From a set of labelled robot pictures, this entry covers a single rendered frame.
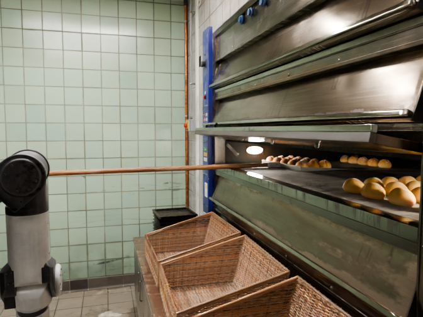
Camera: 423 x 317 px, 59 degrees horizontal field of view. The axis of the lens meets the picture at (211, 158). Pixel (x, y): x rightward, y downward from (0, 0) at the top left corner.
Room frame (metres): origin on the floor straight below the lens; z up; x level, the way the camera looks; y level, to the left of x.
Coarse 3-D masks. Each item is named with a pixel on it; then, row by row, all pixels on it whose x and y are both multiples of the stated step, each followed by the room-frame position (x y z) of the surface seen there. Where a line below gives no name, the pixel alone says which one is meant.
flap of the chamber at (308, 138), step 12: (204, 132) 2.36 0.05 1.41; (216, 132) 2.10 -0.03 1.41; (228, 132) 1.89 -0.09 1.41; (240, 132) 1.72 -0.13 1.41; (252, 132) 1.58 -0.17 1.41; (264, 132) 1.46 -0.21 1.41; (276, 132) 1.36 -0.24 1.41; (288, 132) 1.27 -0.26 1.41; (300, 132) 1.20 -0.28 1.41; (312, 132) 1.13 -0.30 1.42; (324, 132) 1.07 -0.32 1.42; (336, 132) 1.01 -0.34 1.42; (348, 132) 0.96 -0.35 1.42; (360, 132) 0.92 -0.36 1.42; (300, 144) 1.50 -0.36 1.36; (312, 144) 1.35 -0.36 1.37; (324, 144) 1.23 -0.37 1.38; (336, 144) 1.13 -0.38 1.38; (348, 144) 1.05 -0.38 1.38; (360, 144) 0.97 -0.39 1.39; (372, 144) 0.91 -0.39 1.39; (384, 144) 0.89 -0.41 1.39; (396, 144) 0.90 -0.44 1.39; (408, 144) 0.91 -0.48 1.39; (420, 144) 0.92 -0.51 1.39
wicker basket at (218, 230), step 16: (176, 224) 2.51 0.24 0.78; (192, 224) 2.54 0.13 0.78; (208, 224) 2.57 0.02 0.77; (224, 224) 2.30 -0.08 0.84; (160, 240) 2.48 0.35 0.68; (176, 240) 2.50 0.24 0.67; (192, 240) 2.54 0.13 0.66; (208, 240) 2.48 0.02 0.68; (224, 240) 2.04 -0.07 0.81; (160, 256) 2.42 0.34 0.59; (176, 256) 1.96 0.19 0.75; (176, 272) 1.96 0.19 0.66
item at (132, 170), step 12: (120, 168) 2.14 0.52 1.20; (132, 168) 2.16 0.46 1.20; (144, 168) 2.17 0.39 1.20; (156, 168) 2.19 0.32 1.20; (168, 168) 2.21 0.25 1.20; (180, 168) 2.23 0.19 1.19; (192, 168) 2.25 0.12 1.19; (204, 168) 2.27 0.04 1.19; (216, 168) 2.30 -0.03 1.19; (228, 168) 2.32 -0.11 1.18; (240, 168) 2.35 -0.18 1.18
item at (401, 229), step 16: (240, 176) 2.14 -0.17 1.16; (256, 176) 1.95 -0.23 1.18; (288, 192) 1.58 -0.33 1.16; (304, 192) 1.45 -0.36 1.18; (320, 192) 1.44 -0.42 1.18; (336, 208) 1.25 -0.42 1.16; (352, 208) 1.16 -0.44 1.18; (368, 208) 1.15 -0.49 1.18; (368, 224) 1.09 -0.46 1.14; (384, 224) 1.03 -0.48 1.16; (400, 224) 0.97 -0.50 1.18; (416, 224) 0.95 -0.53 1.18; (416, 240) 0.92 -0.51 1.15
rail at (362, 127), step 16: (208, 128) 2.27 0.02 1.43; (224, 128) 1.97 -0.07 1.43; (240, 128) 1.73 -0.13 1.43; (256, 128) 1.55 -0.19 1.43; (272, 128) 1.40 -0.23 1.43; (288, 128) 1.28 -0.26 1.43; (304, 128) 1.18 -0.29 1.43; (320, 128) 1.09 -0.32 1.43; (336, 128) 1.01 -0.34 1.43; (352, 128) 0.95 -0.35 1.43; (368, 128) 0.89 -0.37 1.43
